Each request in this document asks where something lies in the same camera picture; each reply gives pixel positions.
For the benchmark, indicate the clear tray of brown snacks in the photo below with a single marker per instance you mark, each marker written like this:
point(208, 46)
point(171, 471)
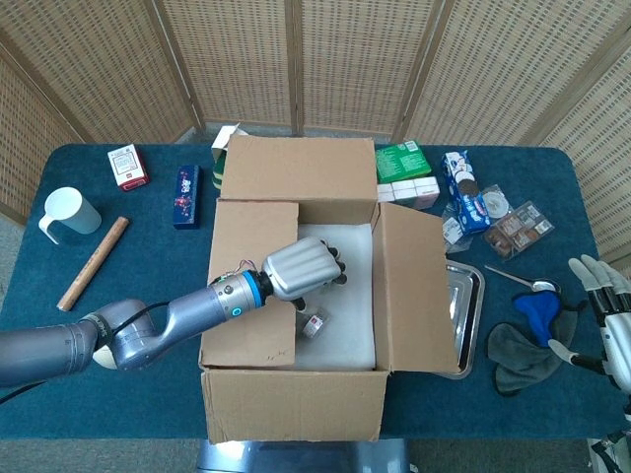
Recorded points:
point(517, 231)

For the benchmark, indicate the grey cloth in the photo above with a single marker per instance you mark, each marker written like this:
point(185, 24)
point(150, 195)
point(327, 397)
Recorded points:
point(517, 359)

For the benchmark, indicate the woven folding screen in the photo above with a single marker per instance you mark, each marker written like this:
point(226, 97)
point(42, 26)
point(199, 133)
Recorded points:
point(345, 64)

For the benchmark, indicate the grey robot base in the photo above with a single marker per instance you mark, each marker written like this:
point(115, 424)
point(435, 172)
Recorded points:
point(296, 458)

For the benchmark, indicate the white tissue multipack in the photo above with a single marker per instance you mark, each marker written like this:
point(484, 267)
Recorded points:
point(409, 192)

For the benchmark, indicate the metal spoon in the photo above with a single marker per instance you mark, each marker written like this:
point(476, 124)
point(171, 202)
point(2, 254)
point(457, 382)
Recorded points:
point(512, 278)

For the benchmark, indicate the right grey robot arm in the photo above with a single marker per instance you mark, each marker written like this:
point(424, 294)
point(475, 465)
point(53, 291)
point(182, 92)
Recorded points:
point(616, 453)

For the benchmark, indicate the green yellow sponge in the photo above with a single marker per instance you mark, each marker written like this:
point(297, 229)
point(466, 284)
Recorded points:
point(218, 182)
point(220, 165)

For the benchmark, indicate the dark blue table cloth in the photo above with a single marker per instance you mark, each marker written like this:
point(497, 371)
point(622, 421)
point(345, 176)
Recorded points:
point(148, 266)

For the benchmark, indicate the long blue patterned box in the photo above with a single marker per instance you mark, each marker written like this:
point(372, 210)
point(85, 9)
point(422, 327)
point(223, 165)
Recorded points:
point(187, 197)

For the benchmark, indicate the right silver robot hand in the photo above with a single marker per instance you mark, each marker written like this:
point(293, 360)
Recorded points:
point(618, 335)

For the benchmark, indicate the clear packet with white disc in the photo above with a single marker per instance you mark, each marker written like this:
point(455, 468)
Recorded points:
point(495, 202)

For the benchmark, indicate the green printed box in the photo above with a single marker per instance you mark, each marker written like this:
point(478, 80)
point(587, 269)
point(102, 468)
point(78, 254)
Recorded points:
point(401, 160)

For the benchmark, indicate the clear labelled plastic bag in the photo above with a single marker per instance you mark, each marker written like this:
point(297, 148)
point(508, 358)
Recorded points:
point(456, 234)

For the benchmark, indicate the wooden rolling pin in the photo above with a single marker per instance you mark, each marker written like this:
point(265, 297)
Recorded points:
point(93, 263)

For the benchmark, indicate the open white paper carton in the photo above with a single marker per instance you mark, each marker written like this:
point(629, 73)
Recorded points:
point(224, 138)

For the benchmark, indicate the stainless steel tray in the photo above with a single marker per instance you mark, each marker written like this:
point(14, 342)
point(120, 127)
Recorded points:
point(468, 315)

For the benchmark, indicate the large brown cardboard box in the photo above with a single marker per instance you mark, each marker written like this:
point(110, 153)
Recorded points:
point(296, 404)

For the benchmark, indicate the blue cookie package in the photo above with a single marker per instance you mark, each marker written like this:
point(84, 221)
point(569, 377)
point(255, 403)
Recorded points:
point(466, 197)

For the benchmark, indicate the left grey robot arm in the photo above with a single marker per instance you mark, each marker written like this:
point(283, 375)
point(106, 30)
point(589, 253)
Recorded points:
point(187, 315)

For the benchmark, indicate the white plastic mug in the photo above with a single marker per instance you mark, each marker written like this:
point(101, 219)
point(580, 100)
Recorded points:
point(74, 212)

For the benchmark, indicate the white foam sheet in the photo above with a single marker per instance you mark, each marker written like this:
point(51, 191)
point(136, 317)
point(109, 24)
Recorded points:
point(345, 320)

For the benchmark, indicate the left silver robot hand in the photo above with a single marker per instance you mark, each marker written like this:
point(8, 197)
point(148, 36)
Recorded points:
point(303, 268)

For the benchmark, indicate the beige round ball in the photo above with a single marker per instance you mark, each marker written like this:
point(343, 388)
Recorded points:
point(103, 358)

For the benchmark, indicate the blue brush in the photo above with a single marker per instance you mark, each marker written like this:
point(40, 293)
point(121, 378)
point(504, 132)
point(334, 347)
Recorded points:
point(537, 315)

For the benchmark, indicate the small red white box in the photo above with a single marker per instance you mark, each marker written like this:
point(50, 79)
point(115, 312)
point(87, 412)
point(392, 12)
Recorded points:
point(127, 166)

